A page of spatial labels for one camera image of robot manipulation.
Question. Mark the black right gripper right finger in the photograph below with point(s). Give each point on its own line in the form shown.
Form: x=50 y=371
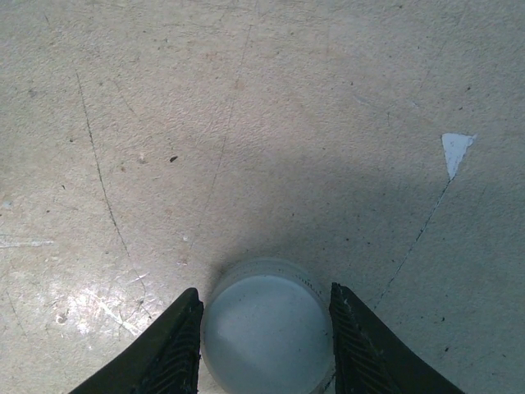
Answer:
x=369 y=353

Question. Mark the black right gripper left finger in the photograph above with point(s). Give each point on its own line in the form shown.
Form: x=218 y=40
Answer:
x=164 y=353

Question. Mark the white bottle cap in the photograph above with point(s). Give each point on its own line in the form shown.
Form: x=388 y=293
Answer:
x=266 y=328

